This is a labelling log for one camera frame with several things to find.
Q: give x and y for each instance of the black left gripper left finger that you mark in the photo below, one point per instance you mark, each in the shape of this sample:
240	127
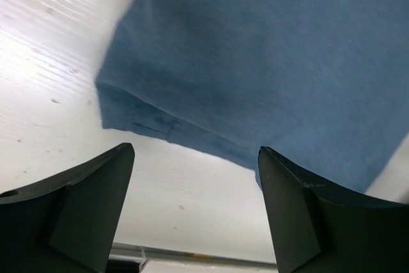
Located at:
66	222

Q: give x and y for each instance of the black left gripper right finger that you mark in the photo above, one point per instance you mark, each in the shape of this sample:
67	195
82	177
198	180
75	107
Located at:
319	226

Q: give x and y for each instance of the blue pillowcase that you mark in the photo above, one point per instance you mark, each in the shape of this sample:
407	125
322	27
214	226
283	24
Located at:
322	82

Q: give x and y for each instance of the aluminium frame rail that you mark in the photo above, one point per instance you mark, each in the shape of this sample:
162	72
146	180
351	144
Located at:
129	258

